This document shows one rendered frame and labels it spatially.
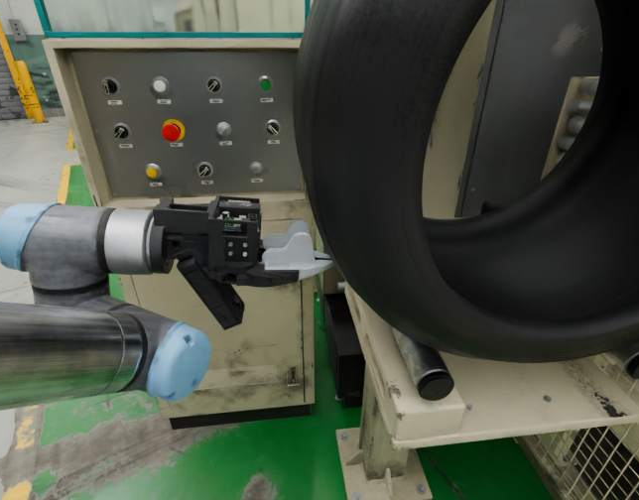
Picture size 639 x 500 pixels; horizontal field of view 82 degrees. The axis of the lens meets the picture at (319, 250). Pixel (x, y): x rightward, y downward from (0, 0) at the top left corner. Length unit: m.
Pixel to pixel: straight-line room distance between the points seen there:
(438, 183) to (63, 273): 0.61
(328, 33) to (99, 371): 0.32
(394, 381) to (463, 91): 0.49
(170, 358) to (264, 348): 0.89
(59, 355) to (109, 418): 1.43
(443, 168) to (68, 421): 1.61
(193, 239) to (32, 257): 0.16
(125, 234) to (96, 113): 0.65
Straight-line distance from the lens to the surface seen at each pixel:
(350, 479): 1.43
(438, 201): 0.78
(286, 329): 1.21
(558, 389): 0.70
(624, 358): 0.64
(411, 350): 0.51
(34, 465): 1.76
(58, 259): 0.47
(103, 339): 0.36
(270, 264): 0.44
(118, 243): 0.44
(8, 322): 0.32
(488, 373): 0.67
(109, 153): 1.07
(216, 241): 0.41
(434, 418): 0.53
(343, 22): 0.32
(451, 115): 0.73
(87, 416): 1.81
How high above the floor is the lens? 1.26
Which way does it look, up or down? 29 degrees down
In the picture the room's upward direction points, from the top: straight up
